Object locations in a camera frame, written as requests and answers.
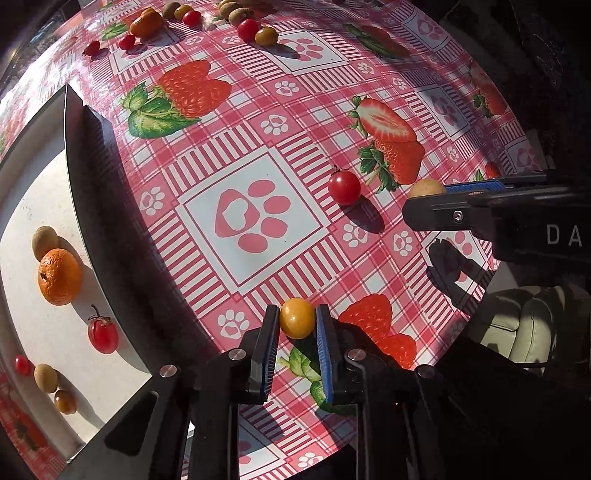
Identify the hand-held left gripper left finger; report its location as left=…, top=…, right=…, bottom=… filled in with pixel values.
left=60, top=305, right=280, bottom=480

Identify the red checked strawberry tablecloth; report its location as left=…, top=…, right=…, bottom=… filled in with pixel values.
left=0, top=0, right=550, bottom=480

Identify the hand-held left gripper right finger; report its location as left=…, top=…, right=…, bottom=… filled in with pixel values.
left=316, top=304, right=509, bottom=480

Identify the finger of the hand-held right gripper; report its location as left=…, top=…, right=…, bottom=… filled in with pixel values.
left=402, top=193, right=497, bottom=241
left=445, top=172, right=550, bottom=195

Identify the beige cushioned seat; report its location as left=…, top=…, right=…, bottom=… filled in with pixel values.
left=466, top=285, right=591, bottom=370

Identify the white tray with dark rim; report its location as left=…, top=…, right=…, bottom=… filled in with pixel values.
left=0, top=83, right=155, bottom=464

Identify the mandarin orange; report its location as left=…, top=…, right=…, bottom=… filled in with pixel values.
left=38, top=248, right=83, bottom=306
left=129, top=8, right=164, bottom=38

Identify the red cherry tomato with stem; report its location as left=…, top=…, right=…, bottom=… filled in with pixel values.
left=88, top=305, right=120, bottom=355

